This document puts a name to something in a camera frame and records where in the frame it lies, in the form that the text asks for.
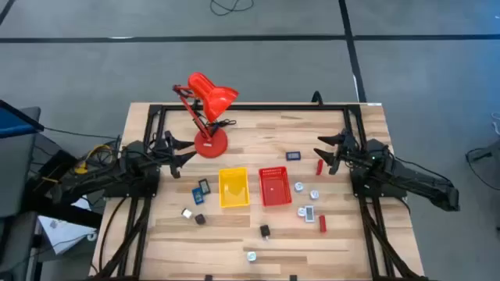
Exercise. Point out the monitor with blue screen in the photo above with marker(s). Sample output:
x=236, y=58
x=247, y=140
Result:
x=15, y=123

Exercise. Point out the red desk lamp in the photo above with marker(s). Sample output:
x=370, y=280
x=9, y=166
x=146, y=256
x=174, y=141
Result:
x=213, y=97

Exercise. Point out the dark blue rectangular box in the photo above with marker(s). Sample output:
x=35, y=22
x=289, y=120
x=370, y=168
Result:
x=293, y=156

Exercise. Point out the small black charger cube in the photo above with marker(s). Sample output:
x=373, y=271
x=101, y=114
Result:
x=200, y=219

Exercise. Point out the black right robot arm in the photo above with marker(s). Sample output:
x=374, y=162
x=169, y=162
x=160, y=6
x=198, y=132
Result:
x=410, y=175

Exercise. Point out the black charger with prongs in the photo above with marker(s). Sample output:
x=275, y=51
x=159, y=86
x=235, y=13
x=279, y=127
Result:
x=265, y=230

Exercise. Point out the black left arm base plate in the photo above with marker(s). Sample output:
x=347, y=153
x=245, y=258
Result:
x=117, y=192

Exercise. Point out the blue charger with white top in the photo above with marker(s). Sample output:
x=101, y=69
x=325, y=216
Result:
x=251, y=256
x=298, y=187

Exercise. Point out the small red rectangular bar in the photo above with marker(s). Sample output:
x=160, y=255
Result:
x=319, y=167
x=322, y=223

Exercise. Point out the dark grey cabinet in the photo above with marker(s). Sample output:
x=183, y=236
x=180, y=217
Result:
x=15, y=171

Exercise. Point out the red plastic basket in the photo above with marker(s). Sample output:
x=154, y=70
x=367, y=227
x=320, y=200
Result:
x=275, y=187

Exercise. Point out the white paper sheet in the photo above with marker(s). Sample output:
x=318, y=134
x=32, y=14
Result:
x=62, y=234

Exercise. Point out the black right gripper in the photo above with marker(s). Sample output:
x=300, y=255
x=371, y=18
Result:
x=347, y=154

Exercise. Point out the blue card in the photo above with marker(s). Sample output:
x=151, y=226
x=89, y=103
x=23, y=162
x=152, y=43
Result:
x=204, y=186

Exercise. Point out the black stand foot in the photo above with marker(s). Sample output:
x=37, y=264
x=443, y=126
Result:
x=484, y=153

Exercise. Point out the white rectangular box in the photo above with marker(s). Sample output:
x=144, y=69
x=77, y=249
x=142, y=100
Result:
x=309, y=214

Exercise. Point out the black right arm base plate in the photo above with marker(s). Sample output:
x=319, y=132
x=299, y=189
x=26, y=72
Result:
x=363, y=191

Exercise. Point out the small white-topped charger cube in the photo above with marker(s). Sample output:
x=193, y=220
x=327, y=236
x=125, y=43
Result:
x=314, y=194

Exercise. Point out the pink charger with white top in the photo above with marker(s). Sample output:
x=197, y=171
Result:
x=301, y=212

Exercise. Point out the yellow plastic basket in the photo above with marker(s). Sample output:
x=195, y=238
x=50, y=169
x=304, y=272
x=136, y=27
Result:
x=234, y=187

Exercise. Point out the black aluminium table frame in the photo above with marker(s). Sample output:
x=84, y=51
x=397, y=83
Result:
x=254, y=107

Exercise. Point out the black desk frame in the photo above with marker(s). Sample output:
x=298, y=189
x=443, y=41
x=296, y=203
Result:
x=70, y=214

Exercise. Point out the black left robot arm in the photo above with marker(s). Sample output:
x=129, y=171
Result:
x=133, y=164

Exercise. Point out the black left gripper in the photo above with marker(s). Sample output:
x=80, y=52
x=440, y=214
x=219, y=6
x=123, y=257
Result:
x=164, y=156

